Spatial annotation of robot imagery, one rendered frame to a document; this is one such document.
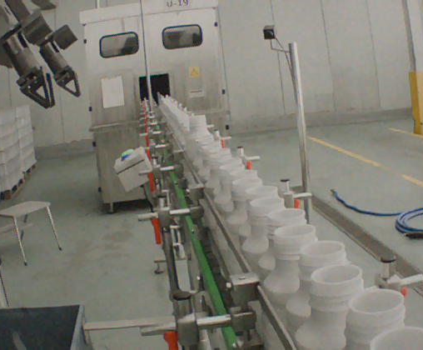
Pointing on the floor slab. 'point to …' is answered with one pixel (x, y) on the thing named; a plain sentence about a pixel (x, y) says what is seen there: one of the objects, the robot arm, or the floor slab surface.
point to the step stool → (20, 222)
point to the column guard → (422, 102)
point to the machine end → (191, 84)
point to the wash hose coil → (406, 219)
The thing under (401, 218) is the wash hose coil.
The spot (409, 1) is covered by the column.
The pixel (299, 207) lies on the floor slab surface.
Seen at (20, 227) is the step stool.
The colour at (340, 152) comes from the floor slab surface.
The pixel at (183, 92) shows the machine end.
